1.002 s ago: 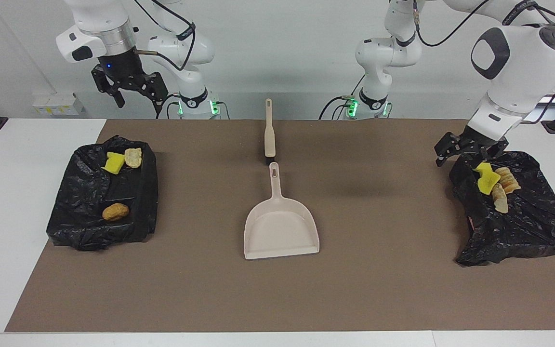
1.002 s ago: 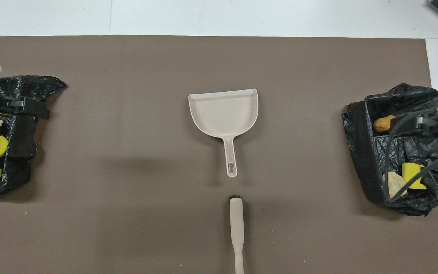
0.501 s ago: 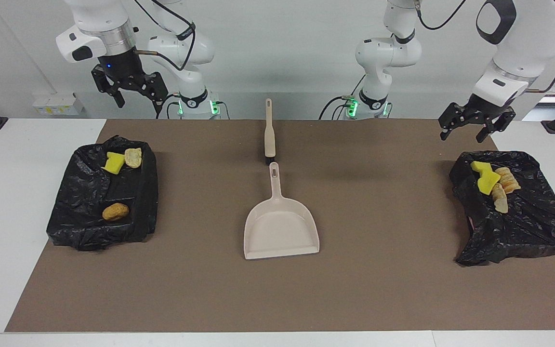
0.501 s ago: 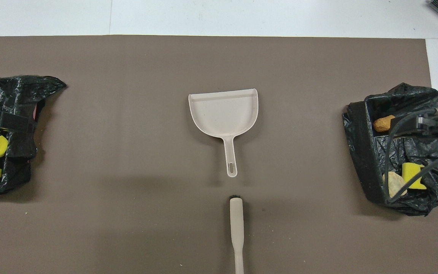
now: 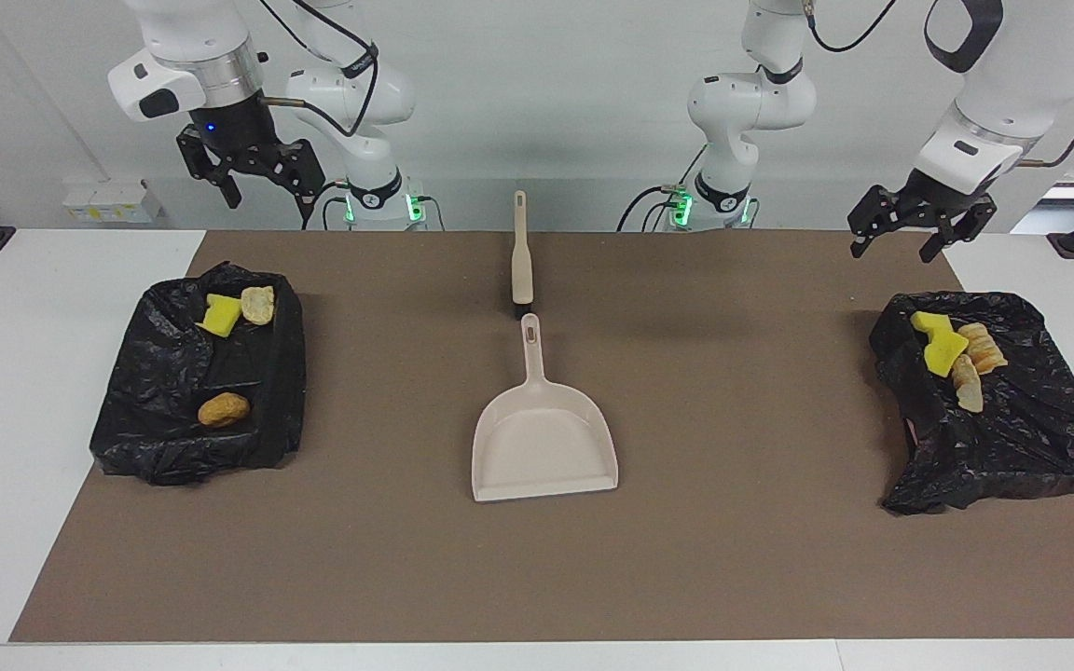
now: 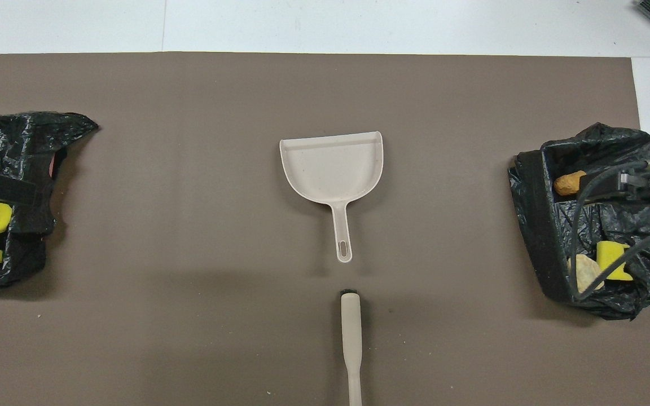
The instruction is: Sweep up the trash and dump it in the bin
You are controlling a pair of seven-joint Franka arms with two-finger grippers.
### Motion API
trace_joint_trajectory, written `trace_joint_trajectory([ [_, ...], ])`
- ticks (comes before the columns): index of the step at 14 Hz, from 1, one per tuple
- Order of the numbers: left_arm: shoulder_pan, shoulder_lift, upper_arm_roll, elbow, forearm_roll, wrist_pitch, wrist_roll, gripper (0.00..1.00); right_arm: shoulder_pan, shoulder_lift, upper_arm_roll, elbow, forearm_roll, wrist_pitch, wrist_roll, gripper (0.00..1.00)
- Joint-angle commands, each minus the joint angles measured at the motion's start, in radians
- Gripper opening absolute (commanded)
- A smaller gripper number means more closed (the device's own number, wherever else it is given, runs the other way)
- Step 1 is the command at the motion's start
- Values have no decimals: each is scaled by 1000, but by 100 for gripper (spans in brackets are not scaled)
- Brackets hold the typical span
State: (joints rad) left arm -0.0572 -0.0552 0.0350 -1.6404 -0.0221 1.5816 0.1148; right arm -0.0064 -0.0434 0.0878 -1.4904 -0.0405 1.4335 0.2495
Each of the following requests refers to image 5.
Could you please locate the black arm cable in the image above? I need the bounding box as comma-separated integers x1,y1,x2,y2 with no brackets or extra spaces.
803,0,1074,170
257,0,381,137

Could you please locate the black bag lined bin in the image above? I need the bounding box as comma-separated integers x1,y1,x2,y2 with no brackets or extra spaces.
870,291,1074,515
89,261,307,486

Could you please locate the beige plastic dustpan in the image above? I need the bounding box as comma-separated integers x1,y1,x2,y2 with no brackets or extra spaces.
471,313,620,503

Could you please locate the pale bread chunk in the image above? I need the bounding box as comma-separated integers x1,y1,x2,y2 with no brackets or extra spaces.
951,354,986,414
240,284,276,327

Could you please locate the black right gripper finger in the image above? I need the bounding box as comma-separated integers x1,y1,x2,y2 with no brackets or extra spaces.
259,138,327,201
175,125,244,210

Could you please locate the white power strip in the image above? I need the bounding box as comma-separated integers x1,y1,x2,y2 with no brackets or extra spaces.
62,179,166,226

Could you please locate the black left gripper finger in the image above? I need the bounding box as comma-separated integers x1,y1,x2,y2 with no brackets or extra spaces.
918,198,998,265
847,184,911,260

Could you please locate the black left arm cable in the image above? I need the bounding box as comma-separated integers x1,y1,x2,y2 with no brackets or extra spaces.
803,0,1074,170

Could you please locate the brown bread roll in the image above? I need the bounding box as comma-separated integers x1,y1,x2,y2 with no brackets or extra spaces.
197,391,252,430

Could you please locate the beige hand brush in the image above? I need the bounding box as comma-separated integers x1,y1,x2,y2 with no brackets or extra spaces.
510,190,536,308

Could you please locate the orange croissant piece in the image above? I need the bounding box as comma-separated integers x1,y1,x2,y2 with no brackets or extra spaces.
957,322,1010,377

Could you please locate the brown table mat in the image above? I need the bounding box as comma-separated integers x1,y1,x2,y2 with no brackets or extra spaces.
8,230,1074,644

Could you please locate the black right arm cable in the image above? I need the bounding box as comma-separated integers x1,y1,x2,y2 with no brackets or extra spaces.
257,0,381,137

